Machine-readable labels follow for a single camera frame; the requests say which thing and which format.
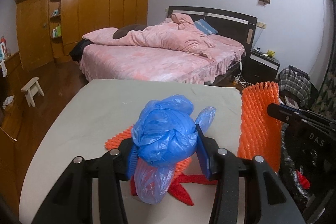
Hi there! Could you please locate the wooden wardrobe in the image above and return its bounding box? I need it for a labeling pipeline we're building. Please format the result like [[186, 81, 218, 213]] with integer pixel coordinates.
[[15, 0, 148, 71]]

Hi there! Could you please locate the blue electric kettle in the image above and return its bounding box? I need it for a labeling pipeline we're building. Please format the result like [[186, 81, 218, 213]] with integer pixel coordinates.
[[0, 36, 7, 61]]

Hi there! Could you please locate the red glove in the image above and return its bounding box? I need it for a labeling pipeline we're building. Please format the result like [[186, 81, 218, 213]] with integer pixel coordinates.
[[129, 173, 219, 207], [296, 170, 310, 190]]

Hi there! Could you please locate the pink bed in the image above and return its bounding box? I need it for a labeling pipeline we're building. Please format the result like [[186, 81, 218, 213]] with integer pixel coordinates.
[[70, 35, 245, 85]]

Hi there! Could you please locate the wooden side desk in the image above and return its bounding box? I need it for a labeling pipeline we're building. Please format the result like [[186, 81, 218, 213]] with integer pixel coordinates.
[[1, 53, 22, 215]]

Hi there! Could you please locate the pink crumpled duvet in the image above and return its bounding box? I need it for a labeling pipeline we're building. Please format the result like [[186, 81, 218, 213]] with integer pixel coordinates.
[[82, 12, 215, 59]]

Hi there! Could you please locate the book on floor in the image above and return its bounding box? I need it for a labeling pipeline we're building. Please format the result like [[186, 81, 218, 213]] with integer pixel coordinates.
[[284, 96, 299, 109]]

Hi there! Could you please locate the black lined trash bin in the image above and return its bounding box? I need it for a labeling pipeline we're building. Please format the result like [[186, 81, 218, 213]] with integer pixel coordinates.
[[279, 126, 335, 223]]

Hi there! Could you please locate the orange foam net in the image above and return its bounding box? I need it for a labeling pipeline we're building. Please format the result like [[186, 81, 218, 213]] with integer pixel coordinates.
[[104, 126, 193, 183], [237, 82, 282, 172]]

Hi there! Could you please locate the yellow plush toy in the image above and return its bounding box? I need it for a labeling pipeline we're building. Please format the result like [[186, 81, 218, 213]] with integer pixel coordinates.
[[266, 50, 275, 59]]

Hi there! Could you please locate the white charger cable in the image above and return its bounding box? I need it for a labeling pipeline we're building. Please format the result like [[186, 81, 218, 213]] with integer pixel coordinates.
[[233, 62, 253, 88]]

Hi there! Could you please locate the dark wooden headboard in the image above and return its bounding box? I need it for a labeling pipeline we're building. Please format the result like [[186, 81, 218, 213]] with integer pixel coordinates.
[[167, 6, 257, 56]]

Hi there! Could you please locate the plaid shirt on chair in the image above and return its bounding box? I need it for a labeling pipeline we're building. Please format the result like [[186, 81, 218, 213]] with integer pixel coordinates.
[[278, 66, 311, 107]]

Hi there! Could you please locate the blue plastic bag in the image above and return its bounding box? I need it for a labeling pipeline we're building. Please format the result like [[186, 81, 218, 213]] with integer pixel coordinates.
[[131, 95, 216, 206]]

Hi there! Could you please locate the blue pillow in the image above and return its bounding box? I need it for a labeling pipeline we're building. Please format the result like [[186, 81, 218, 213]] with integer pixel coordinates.
[[194, 19, 218, 35]]

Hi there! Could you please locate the small white stool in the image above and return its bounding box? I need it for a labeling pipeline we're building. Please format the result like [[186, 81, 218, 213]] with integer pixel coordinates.
[[21, 77, 45, 107]]

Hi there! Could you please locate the dark nightstand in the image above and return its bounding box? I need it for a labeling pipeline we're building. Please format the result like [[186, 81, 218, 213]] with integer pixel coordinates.
[[243, 50, 280, 84]]

